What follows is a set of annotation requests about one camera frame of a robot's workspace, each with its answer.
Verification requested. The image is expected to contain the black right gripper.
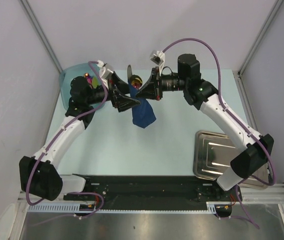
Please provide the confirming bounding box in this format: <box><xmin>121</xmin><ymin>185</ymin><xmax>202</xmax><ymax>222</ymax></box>
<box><xmin>136</xmin><ymin>66</ymin><xmax>188</xmax><ymax>101</ymax></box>

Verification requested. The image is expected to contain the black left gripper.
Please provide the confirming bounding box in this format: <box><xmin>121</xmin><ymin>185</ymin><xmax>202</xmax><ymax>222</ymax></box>
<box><xmin>86</xmin><ymin>71</ymin><xmax>140</xmax><ymax>113</ymax></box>

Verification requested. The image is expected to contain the dark blue paper napkin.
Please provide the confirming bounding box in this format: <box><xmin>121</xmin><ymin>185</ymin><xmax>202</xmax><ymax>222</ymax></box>
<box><xmin>128</xmin><ymin>81</ymin><xmax>156</xmax><ymax>129</ymax></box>

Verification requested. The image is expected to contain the ornate silver table knife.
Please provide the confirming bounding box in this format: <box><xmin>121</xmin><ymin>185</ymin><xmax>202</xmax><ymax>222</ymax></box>
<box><xmin>127</xmin><ymin>64</ymin><xmax>133</xmax><ymax>82</ymax></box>

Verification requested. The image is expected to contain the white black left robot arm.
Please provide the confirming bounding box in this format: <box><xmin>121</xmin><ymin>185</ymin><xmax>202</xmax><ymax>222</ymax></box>
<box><xmin>19</xmin><ymin>73</ymin><xmax>143</xmax><ymax>206</ymax></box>

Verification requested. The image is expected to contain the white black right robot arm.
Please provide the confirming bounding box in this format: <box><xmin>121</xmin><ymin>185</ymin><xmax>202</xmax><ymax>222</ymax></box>
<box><xmin>136</xmin><ymin>51</ymin><xmax>274</xmax><ymax>201</ymax></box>

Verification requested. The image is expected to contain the green rolled napkin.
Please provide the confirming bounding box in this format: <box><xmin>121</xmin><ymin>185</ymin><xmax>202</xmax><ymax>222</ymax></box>
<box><xmin>91</xmin><ymin>77</ymin><xmax>100</xmax><ymax>89</ymax></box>

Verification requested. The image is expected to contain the translucent blue plastic bin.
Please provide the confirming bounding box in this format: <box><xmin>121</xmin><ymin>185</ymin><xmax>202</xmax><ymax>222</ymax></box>
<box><xmin>59</xmin><ymin>62</ymin><xmax>105</xmax><ymax>112</ymax></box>

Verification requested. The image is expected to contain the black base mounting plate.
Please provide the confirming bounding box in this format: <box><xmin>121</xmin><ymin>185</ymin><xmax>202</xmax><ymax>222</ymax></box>
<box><xmin>63</xmin><ymin>175</ymin><xmax>241</xmax><ymax>212</ymax></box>

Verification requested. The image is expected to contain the stainless steel tray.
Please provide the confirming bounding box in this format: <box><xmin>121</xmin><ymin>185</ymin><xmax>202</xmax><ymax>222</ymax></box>
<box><xmin>193</xmin><ymin>129</ymin><xmax>269</xmax><ymax>190</ymax></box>

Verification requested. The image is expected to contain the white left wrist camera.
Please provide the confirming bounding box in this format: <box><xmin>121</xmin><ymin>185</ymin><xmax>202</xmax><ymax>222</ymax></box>
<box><xmin>97</xmin><ymin>60</ymin><xmax>114</xmax><ymax>88</ymax></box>

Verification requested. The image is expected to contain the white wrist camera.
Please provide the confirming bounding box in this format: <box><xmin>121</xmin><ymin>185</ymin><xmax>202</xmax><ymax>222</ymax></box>
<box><xmin>97</xmin><ymin>60</ymin><xmax>114</xmax><ymax>88</ymax></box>
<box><xmin>150</xmin><ymin>50</ymin><xmax>165</xmax><ymax>73</ymax></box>

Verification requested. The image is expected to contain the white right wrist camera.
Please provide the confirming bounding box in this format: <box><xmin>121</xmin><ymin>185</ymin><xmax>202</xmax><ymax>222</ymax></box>
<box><xmin>150</xmin><ymin>50</ymin><xmax>165</xmax><ymax>73</ymax></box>

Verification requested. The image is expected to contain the light blue cable duct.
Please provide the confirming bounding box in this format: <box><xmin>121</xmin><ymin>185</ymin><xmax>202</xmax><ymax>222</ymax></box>
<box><xmin>28</xmin><ymin>203</ymin><xmax>216</xmax><ymax>214</ymax></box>

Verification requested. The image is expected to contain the aluminium rail frame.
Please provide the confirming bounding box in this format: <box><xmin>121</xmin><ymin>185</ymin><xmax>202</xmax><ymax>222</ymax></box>
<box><xmin>21</xmin><ymin>92</ymin><xmax>284</xmax><ymax>240</ymax></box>

